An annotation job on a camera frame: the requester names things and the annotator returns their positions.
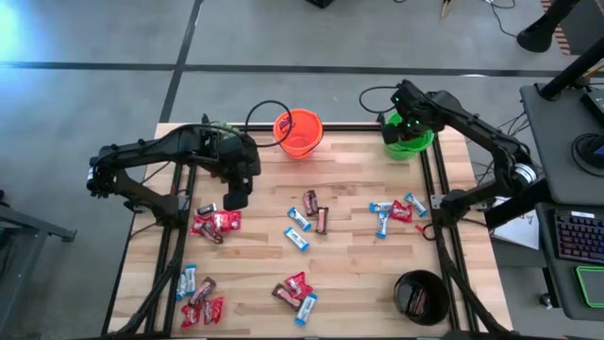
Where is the black desk device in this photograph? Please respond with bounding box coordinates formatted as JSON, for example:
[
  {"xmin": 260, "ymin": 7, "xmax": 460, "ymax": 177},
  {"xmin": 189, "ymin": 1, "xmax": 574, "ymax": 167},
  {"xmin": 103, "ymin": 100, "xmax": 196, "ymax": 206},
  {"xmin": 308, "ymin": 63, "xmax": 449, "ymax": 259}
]
[{"xmin": 579, "ymin": 87, "xmax": 604, "ymax": 114}]

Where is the floor cable bundle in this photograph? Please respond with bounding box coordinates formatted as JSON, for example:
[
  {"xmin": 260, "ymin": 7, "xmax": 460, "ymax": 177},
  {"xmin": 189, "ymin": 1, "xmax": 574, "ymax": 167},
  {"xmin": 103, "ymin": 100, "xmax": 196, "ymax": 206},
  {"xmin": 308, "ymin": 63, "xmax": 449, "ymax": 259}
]
[{"xmin": 471, "ymin": 110, "xmax": 532, "ymax": 190}]

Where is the orange plastic bucket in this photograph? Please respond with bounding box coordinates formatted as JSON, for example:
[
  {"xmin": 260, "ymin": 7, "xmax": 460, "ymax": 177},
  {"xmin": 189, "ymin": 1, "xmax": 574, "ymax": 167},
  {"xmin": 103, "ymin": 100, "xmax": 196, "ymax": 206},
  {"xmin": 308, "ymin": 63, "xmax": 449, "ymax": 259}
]
[{"xmin": 272, "ymin": 108, "xmax": 325, "ymax": 161}]

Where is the grey metal side table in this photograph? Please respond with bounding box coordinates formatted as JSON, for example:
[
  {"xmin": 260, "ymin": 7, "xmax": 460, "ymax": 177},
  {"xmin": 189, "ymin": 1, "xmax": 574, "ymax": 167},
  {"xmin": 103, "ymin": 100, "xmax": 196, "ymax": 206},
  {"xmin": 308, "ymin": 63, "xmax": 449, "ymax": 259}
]
[{"xmin": 0, "ymin": 188, "xmax": 77, "ymax": 339}]

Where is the long black arm cable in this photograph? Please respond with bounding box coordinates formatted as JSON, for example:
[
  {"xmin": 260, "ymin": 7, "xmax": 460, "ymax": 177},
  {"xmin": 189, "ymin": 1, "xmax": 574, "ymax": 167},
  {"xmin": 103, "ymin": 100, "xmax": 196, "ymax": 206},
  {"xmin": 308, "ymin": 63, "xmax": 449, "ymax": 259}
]
[{"xmin": 139, "ymin": 160, "xmax": 174, "ymax": 186}]

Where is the green plastic bucket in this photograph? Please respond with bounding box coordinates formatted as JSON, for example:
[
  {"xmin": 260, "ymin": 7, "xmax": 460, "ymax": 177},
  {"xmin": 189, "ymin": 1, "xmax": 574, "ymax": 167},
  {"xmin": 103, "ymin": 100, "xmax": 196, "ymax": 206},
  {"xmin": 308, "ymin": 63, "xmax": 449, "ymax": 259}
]
[{"xmin": 383, "ymin": 110, "xmax": 436, "ymax": 162}]

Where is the round black device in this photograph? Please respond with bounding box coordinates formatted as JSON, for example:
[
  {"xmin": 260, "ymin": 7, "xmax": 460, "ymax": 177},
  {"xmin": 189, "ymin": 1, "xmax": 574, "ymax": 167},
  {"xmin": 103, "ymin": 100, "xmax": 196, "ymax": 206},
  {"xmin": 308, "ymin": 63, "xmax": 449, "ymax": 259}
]
[{"xmin": 570, "ymin": 131, "xmax": 604, "ymax": 179}]

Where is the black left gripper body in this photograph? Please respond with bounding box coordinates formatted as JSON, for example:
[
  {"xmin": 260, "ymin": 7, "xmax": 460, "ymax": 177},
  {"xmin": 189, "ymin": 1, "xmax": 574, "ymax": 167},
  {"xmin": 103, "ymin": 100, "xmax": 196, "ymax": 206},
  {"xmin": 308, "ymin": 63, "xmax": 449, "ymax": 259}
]
[{"xmin": 218, "ymin": 138, "xmax": 263, "ymax": 194}]

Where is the grey desk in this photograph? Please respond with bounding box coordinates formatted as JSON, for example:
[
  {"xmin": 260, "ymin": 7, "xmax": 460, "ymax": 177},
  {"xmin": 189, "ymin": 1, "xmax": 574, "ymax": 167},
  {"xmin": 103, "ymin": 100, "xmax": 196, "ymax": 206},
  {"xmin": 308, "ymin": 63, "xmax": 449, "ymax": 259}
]
[{"xmin": 518, "ymin": 82, "xmax": 604, "ymax": 322}]

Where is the black stand pole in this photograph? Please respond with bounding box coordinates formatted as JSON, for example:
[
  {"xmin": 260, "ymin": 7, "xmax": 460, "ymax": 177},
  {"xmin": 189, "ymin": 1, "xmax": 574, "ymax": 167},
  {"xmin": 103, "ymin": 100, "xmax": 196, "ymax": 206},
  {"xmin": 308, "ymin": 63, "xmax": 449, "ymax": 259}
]
[{"xmin": 537, "ymin": 44, "xmax": 604, "ymax": 101}]

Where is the short black cable loop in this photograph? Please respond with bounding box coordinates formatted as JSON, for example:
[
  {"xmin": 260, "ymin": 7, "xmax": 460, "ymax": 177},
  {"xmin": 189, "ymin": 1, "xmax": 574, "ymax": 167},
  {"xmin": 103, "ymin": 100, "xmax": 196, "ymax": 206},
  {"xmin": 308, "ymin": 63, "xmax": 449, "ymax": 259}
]
[{"xmin": 422, "ymin": 221, "xmax": 443, "ymax": 243}]

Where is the black aluminium table frame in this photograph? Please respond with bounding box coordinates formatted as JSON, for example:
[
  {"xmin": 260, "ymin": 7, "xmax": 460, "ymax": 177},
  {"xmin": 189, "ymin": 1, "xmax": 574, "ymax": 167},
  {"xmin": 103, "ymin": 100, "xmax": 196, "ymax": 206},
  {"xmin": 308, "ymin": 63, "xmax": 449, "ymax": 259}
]
[{"xmin": 101, "ymin": 120, "xmax": 513, "ymax": 340}]

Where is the white paper sheet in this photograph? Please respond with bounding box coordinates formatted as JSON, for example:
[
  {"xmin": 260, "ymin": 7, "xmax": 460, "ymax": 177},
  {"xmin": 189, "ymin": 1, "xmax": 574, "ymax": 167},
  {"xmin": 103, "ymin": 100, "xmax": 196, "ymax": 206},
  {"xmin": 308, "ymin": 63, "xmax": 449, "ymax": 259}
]
[{"xmin": 490, "ymin": 207, "xmax": 542, "ymax": 251}]

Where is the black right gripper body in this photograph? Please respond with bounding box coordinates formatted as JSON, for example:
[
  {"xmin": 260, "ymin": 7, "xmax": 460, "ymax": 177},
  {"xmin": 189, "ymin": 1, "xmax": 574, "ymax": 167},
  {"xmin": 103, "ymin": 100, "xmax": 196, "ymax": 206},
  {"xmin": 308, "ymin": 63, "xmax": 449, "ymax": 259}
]
[{"xmin": 393, "ymin": 78, "xmax": 444, "ymax": 139}]

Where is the thin black floor cable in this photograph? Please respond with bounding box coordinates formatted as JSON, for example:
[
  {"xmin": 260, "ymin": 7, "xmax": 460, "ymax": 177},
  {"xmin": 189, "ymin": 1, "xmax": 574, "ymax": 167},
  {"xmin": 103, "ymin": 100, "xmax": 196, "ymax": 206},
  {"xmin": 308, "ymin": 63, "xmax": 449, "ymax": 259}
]
[{"xmin": 485, "ymin": 0, "xmax": 520, "ymax": 39}]

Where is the black stand foot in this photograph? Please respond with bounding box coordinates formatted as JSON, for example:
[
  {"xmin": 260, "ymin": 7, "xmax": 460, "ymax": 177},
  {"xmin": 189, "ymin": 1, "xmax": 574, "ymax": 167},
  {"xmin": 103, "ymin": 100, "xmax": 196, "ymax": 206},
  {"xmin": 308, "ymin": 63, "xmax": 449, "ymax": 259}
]
[{"xmin": 516, "ymin": 0, "xmax": 584, "ymax": 54}]

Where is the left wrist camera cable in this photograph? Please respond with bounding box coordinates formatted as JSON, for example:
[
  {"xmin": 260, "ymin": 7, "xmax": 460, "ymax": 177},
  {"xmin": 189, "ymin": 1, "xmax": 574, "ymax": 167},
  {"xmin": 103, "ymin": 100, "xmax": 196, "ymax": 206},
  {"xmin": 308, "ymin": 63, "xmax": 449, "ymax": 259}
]
[{"xmin": 243, "ymin": 98, "xmax": 294, "ymax": 148}]

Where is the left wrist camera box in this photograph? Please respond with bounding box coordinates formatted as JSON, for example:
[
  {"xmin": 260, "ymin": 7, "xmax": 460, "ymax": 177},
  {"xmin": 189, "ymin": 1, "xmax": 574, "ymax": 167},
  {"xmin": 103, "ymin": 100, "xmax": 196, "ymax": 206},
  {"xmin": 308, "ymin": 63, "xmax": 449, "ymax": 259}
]
[{"xmin": 223, "ymin": 190, "xmax": 250, "ymax": 213}]

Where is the red striped mat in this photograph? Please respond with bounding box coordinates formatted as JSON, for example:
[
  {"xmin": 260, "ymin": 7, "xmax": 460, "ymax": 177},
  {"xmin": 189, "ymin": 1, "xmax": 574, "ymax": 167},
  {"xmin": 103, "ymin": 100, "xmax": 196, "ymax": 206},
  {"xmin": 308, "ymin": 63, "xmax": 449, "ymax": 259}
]
[{"xmin": 540, "ymin": 0, "xmax": 572, "ymax": 56}]

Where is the black plastic bucket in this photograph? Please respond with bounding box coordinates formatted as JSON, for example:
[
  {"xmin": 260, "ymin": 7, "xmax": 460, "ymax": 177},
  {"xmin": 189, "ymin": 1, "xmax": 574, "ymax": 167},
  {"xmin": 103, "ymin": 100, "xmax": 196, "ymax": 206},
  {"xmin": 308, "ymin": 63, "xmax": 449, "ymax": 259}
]
[{"xmin": 393, "ymin": 269, "xmax": 451, "ymax": 328}]

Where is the green-rimmed black pad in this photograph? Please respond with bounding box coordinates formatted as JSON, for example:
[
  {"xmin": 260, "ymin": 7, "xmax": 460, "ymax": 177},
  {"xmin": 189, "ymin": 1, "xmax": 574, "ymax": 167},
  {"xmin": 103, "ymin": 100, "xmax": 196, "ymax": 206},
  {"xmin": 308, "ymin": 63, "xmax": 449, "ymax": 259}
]
[{"xmin": 573, "ymin": 264, "xmax": 604, "ymax": 309}]

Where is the backlit black keyboard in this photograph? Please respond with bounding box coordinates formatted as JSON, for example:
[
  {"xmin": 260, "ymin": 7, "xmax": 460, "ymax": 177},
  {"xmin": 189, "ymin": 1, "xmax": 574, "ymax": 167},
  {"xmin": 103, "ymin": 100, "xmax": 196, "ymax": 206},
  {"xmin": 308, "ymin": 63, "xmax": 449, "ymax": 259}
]
[{"xmin": 554, "ymin": 210, "xmax": 604, "ymax": 265}]

